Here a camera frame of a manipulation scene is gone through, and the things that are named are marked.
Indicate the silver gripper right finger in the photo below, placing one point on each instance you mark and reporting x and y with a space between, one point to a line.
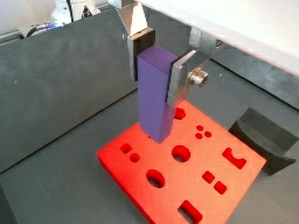
187 71

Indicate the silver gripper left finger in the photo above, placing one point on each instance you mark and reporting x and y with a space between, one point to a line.
139 33

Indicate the purple rectangular block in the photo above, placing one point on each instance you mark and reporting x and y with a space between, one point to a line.
155 113

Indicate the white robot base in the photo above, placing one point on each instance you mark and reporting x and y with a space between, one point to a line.
66 12

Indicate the dark grey curved foam block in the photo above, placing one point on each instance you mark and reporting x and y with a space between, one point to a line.
265 138

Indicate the red insertion board with holes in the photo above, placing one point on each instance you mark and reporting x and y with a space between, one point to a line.
189 179

